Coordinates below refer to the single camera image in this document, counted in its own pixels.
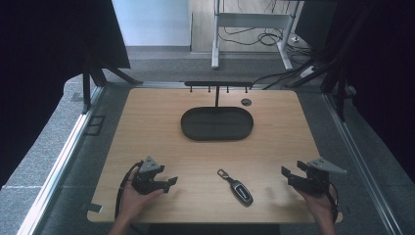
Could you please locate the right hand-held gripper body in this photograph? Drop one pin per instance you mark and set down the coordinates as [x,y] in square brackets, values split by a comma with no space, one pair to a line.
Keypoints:
[313,181]

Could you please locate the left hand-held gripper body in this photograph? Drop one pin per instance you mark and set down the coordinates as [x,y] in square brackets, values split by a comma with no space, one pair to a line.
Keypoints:
[147,179]

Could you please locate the black car key fob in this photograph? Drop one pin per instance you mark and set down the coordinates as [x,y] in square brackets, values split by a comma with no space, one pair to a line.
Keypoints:
[240,191]

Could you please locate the black key holder with tray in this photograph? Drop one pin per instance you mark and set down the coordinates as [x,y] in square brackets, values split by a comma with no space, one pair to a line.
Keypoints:
[217,124]

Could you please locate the person's right hand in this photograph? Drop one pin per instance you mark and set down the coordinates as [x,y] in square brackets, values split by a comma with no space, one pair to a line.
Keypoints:
[321,205]

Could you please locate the person's left hand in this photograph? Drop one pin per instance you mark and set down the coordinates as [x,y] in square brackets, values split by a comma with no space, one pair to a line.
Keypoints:
[132,202]

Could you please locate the grey tape strip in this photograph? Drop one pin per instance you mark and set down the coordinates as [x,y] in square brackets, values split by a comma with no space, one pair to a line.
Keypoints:
[95,207]

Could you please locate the round table grommet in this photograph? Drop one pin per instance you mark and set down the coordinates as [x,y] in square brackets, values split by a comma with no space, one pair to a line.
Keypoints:
[246,102]

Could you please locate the black stand legs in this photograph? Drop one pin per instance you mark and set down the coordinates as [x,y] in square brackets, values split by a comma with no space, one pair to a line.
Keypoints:
[336,81]

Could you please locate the white power strip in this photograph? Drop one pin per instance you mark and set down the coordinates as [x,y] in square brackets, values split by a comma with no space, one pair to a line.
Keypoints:
[307,71]

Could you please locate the black tripod stand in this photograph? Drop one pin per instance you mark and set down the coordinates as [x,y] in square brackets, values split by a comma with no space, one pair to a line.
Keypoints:
[98,76]

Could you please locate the black curtain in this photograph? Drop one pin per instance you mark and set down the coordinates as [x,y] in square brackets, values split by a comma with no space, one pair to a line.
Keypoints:
[378,75]
[49,65]

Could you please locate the aluminium rail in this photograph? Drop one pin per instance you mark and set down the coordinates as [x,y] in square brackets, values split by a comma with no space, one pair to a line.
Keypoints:
[58,166]
[359,163]

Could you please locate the white metal desk frame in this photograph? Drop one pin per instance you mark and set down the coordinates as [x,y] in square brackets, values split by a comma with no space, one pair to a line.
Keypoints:
[253,20]

